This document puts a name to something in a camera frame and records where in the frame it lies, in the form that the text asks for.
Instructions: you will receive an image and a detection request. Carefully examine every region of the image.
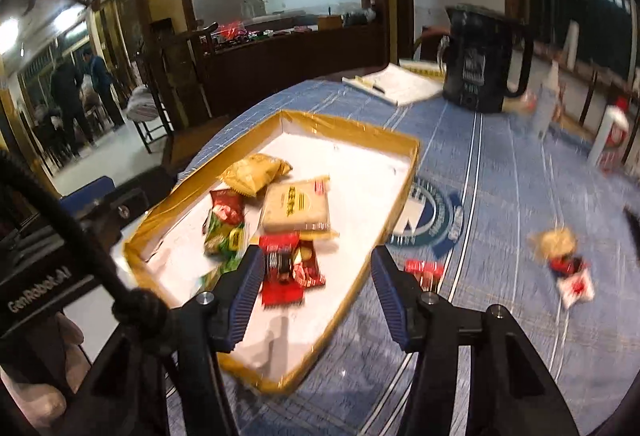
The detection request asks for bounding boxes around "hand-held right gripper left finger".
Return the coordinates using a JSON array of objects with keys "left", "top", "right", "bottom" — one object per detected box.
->
[{"left": 70, "top": 246, "right": 266, "bottom": 436}]

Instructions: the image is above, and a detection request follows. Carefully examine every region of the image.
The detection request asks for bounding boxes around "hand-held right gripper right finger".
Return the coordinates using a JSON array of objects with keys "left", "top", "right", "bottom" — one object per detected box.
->
[{"left": 370, "top": 246, "right": 581, "bottom": 436}]

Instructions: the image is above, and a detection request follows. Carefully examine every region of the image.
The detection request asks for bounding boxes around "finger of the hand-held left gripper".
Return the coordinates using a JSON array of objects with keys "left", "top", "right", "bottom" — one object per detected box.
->
[
  {"left": 92, "top": 186, "right": 151, "bottom": 241},
  {"left": 59, "top": 175, "right": 117, "bottom": 213}
]

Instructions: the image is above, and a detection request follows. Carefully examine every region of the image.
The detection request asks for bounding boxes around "large red snack packet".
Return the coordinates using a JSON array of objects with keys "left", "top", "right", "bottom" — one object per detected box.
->
[{"left": 260, "top": 236, "right": 307, "bottom": 307}]

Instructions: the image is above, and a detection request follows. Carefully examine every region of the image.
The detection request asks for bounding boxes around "green packet with yellow logo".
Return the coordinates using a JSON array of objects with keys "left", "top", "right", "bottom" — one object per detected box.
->
[{"left": 202, "top": 213, "right": 249, "bottom": 259}]

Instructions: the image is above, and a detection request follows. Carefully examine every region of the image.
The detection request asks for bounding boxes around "beige cake packet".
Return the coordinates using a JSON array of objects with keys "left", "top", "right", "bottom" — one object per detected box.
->
[{"left": 258, "top": 176, "right": 340, "bottom": 239}]

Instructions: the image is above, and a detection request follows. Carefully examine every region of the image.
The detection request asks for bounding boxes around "yellow cracker packet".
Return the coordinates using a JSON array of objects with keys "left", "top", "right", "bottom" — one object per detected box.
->
[{"left": 221, "top": 153, "right": 293, "bottom": 199}]

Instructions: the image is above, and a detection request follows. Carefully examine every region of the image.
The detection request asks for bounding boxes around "white tray with gold edge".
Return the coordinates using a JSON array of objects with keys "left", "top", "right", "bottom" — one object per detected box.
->
[{"left": 122, "top": 111, "right": 421, "bottom": 398}]

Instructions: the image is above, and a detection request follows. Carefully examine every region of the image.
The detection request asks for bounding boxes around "person's left hand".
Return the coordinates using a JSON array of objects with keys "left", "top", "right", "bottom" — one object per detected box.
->
[{"left": 0, "top": 313, "right": 86, "bottom": 424}]

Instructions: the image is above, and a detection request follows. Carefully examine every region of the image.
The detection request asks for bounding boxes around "dark red foil packet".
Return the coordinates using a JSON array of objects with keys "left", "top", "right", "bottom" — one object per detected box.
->
[{"left": 403, "top": 259, "right": 446, "bottom": 293}]

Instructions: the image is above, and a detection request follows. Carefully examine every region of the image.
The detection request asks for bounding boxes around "dark wooden chair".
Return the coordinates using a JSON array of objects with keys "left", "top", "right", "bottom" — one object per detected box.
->
[
  {"left": 127, "top": 50, "right": 176, "bottom": 151},
  {"left": 412, "top": 26, "right": 451, "bottom": 61}
]

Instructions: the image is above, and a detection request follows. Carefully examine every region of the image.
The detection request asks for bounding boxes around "white bag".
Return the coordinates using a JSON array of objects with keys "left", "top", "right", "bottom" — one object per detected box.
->
[{"left": 125, "top": 86, "right": 161, "bottom": 121}]

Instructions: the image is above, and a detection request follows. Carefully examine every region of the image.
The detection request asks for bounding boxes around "blue plaid tablecloth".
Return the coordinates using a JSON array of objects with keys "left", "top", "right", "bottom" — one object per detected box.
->
[{"left": 165, "top": 78, "right": 640, "bottom": 436}]

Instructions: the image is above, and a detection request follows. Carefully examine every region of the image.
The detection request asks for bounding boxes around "clear beige biscuit packet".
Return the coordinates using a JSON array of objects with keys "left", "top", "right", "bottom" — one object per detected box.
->
[{"left": 532, "top": 227, "right": 580, "bottom": 263}]

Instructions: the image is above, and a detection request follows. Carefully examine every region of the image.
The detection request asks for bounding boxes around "small dark red packet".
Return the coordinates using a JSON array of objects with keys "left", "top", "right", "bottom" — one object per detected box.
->
[{"left": 547, "top": 255, "right": 587, "bottom": 277}]

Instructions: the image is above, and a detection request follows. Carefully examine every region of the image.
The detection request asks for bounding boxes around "white red small packet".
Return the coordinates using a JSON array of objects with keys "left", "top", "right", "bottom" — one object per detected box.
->
[{"left": 556, "top": 268, "right": 596, "bottom": 309}]

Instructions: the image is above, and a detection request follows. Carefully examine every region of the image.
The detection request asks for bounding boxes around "dark wooden counter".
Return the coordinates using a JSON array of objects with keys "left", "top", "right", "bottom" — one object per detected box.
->
[{"left": 190, "top": 16, "right": 391, "bottom": 117}]

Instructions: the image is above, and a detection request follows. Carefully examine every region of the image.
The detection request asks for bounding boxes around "white notebook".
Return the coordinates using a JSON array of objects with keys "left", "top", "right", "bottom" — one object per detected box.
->
[{"left": 341, "top": 60, "right": 446, "bottom": 106}]

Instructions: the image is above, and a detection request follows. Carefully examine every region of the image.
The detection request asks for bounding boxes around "white spray bottle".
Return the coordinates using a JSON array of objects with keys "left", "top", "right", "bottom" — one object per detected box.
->
[{"left": 532, "top": 58, "right": 561, "bottom": 139}]

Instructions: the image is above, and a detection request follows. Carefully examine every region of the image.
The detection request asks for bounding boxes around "black electric kettle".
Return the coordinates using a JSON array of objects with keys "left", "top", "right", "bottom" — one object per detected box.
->
[{"left": 437, "top": 4, "right": 533, "bottom": 114}]

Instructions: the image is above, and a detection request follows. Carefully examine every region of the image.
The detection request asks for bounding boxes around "white liquor bottle red label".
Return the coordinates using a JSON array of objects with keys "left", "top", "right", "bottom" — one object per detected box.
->
[{"left": 587, "top": 96, "right": 632, "bottom": 171}]

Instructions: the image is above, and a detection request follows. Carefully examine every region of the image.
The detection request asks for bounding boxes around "black cord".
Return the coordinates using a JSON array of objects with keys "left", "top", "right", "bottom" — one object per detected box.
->
[{"left": 0, "top": 153, "right": 173, "bottom": 337}]

